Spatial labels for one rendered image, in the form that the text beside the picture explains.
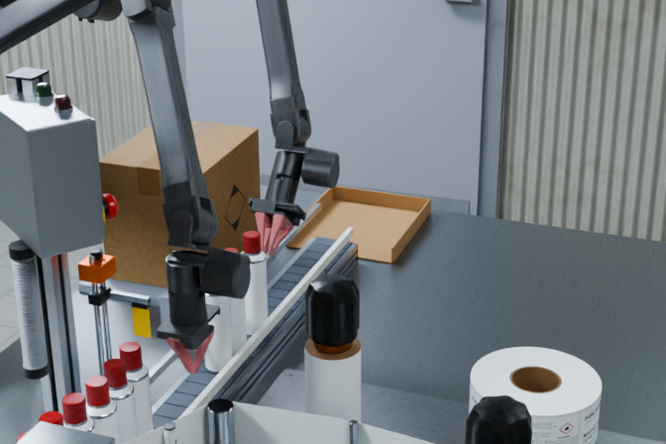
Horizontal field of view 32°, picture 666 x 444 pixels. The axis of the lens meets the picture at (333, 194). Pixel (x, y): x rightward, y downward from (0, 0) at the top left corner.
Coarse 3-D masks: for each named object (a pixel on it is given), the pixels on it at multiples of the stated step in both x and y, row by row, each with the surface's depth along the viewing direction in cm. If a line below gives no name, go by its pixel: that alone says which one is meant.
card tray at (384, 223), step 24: (336, 192) 297; (360, 192) 294; (384, 192) 292; (336, 216) 288; (360, 216) 288; (384, 216) 287; (408, 216) 287; (360, 240) 275; (384, 240) 275; (408, 240) 274
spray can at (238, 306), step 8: (232, 248) 212; (232, 304) 213; (240, 304) 213; (232, 312) 213; (240, 312) 214; (232, 320) 214; (240, 320) 215; (232, 328) 214; (240, 328) 215; (232, 336) 215; (240, 336) 216; (240, 344) 216
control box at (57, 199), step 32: (0, 96) 168; (32, 96) 168; (0, 128) 164; (32, 128) 156; (64, 128) 158; (0, 160) 167; (32, 160) 157; (64, 160) 159; (96, 160) 163; (0, 192) 171; (32, 192) 159; (64, 192) 161; (96, 192) 164; (32, 224) 162; (64, 224) 162; (96, 224) 165
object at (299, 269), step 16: (320, 240) 264; (336, 240) 264; (304, 256) 256; (320, 256) 256; (336, 256) 256; (288, 272) 249; (304, 272) 249; (272, 288) 242; (288, 288) 242; (272, 304) 236; (272, 336) 224; (256, 352) 219; (240, 368) 213; (192, 384) 209; (208, 384) 208; (176, 400) 204; (192, 400) 203; (160, 416) 199; (176, 416) 199
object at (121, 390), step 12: (108, 360) 176; (120, 360) 176; (108, 372) 174; (120, 372) 175; (120, 384) 175; (120, 396) 175; (132, 396) 177; (120, 408) 176; (132, 408) 177; (120, 420) 177; (132, 420) 178; (120, 432) 177; (132, 432) 179
